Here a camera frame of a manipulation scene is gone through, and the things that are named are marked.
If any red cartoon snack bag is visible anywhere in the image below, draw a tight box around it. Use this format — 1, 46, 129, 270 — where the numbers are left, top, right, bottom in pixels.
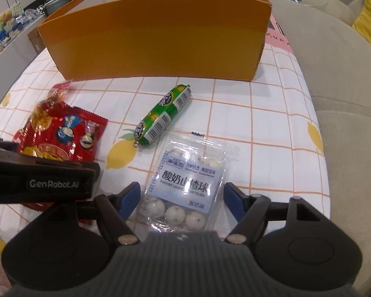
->
12, 99, 109, 213

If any clear yogurt ball bag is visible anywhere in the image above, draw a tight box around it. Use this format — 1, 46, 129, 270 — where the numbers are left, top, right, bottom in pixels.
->
138, 134, 240, 233

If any green sausage stick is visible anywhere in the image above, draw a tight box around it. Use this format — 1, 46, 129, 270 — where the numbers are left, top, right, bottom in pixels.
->
134, 84, 191, 146

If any brown meat snack packet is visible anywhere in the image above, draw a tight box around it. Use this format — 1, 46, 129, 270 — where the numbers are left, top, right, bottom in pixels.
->
47, 80, 72, 102

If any checkered lemon tablecloth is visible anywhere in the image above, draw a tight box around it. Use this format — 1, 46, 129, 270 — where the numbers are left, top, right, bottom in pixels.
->
0, 17, 332, 254

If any white tv cabinet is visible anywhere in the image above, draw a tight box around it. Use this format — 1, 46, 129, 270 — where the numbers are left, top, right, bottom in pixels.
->
0, 15, 46, 104

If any brown cardboard carton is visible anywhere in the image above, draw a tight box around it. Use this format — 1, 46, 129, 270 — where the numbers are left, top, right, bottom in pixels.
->
28, 27, 46, 54

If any teddy bear toy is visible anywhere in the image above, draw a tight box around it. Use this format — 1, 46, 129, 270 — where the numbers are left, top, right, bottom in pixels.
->
0, 10, 12, 26

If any beige sofa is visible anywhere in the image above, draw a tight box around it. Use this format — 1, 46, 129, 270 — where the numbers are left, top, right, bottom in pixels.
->
271, 0, 371, 296

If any grey plant pot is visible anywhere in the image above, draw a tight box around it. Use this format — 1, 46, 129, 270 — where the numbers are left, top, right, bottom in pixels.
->
43, 0, 71, 16

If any orange cardboard box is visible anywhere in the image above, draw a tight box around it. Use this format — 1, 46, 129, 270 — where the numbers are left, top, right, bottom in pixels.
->
39, 0, 272, 81

